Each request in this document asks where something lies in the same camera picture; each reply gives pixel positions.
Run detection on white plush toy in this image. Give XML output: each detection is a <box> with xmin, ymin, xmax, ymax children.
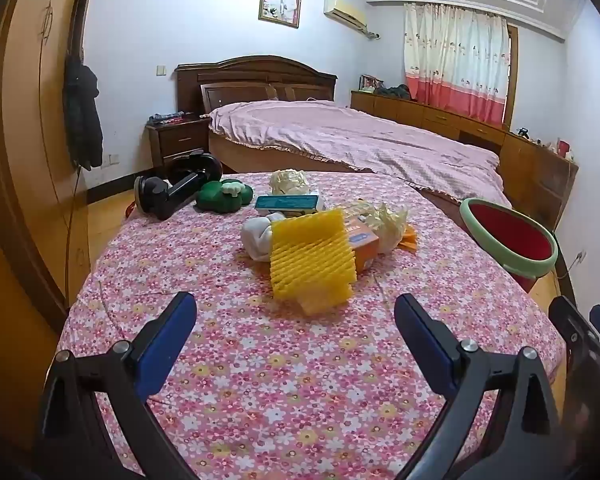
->
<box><xmin>241</xmin><ymin>212</ymin><xmax>286</xmax><ymax>262</ymax></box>

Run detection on pink bedspread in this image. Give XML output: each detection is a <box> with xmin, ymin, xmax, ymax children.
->
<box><xmin>208</xmin><ymin>100</ymin><xmax>512</xmax><ymax>208</ymax></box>

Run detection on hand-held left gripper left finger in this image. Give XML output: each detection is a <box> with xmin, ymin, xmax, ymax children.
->
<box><xmin>32</xmin><ymin>291</ymin><xmax>201</xmax><ymax>480</ymax></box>

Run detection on dark wooden nightstand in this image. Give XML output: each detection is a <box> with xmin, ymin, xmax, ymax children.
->
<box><xmin>146</xmin><ymin>117</ymin><xmax>212</xmax><ymax>170</ymax></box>

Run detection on bed with pink cover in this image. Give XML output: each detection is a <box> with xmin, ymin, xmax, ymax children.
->
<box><xmin>175</xmin><ymin>55</ymin><xmax>506</xmax><ymax>221</ymax></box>

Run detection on yellow foam fruit net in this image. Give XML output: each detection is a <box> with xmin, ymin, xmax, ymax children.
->
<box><xmin>270</xmin><ymin>208</ymin><xmax>357</xmax><ymax>317</ymax></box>

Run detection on teal cardboard box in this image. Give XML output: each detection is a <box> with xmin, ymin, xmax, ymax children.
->
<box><xmin>254</xmin><ymin>194</ymin><xmax>328</xmax><ymax>218</ymax></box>

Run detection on white and pink curtain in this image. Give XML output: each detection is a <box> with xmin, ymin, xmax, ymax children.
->
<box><xmin>403</xmin><ymin>2</ymin><xmax>511</xmax><ymax>127</ymax></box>

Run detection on pink floral tablecloth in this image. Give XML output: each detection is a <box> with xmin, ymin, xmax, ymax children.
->
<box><xmin>55</xmin><ymin>170</ymin><xmax>568</xmax><ymax>480</ymax></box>

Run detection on black suction phone holder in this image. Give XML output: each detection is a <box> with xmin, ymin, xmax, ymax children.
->
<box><xmin>132</xmin><ymin>152</ymin><xmax>224</xmax><ymax>222</ymax></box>

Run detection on black jacket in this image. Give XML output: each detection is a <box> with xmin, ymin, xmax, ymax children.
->
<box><xmin>62</xmin><ymin>55</ymin><xmax>104</xmax><ymax>171</ymax></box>

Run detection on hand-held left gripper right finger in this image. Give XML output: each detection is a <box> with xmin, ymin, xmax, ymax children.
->
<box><xmin>394</xmin><ymin>293</ymin><xmax>563</xmax><ymax>480</ymax></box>

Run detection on long wooden low cabinet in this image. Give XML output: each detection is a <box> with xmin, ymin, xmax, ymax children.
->
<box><xmin>350</xmin><ymin>89</ymin><xmax>579</xmax><ymax>231</ymax></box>

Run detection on green flower-shaped cushion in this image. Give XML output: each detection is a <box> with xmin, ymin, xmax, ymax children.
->
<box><xmin>196</xmin><ymin>176</ymin><xmax>255</xmax><ymax>214</ymax></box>

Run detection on small dark red items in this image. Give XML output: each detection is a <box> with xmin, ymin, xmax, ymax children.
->
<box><xmin>149</xmin><ymin>111</ymin><xmax>201</xmax><ymax>125</ymax></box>

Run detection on dark clothes pile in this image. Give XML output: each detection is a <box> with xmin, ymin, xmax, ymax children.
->
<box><xmin>375</xmin><ymin>84</ymin><xmax>412</xmax><ymax>101</ymax></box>

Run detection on wooden wardrobe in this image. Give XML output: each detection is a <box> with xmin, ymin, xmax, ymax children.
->
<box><xmin>0</xmin><ymin>0</ymin><xmax>101</xmax><ymax>321</ymax></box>

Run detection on orange-ended snack packet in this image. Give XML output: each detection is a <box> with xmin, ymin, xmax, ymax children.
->
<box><xmin>336</xmin><ymin>201</ymin><xmax>382</xmax><ymax>276</ymax></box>

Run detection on red bin with green rim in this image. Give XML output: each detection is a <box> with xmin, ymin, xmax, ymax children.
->
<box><xmin>459</xmin><ymin>198</ymin><xmax>559</xmax><ymax>293</ymax></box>

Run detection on crumpled white tissue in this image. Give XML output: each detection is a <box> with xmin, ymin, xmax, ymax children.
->
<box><xmin>269</xmin><ymin>169</ymin><xmax>312</xmax><ymax>196</ymax></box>

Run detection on white air conditioner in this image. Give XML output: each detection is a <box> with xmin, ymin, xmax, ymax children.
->
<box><xmin>323</xmin><ymin>0</ymin><xmax>370</xmax><ymax>31</ymax></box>

